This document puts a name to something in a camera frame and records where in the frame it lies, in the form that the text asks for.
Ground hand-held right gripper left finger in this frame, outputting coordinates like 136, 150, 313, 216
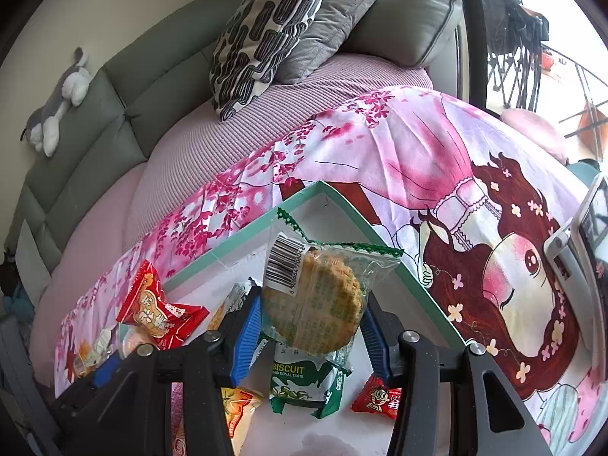
85, 294, 263, 456

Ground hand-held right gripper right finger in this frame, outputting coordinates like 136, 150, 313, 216
361, 292, 554, 456

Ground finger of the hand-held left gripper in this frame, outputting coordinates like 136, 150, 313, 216
90, 352, 131, 388

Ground small red candy packet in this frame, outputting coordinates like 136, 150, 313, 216
350, 373, 404, 421

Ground white green biscuit packet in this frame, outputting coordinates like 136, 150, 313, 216
268, 342, 333, 414

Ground white box with teal rim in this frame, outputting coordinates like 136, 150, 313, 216
161, 180, 469, 456

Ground orange snack packet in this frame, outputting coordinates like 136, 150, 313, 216
221, 386, 264, 456

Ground round biscuit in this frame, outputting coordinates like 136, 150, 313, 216
260, 206, 404, 366

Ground red triangular snack packet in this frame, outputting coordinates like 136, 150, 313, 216
115, 260, 210, 351

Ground pink printed blanket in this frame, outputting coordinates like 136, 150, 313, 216
54, 85, 608, 456

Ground tablet on white stand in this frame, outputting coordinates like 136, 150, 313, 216
544, 173, 608, 352

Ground pink cushion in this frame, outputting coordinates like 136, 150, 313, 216
499, 108, 568, 165

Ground grey green sofa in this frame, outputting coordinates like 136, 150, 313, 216
5, 0, 464, 267

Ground grey white plush toy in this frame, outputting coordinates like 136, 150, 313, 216
20, 46, 92, 157

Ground teal object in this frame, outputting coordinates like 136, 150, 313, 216
565, 159, 602, 186

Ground black white patterned pillow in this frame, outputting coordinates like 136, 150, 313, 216
209, 0, 329, 122

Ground grey pillow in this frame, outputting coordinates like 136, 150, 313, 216
274, 0, 391, 85

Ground balcony railing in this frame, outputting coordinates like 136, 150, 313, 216
541, 43, 608, 162

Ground black folding chair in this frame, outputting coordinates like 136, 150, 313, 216
487, 0, 552, 110

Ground dark window frame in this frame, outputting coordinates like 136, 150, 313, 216
451, 0, 490, 110

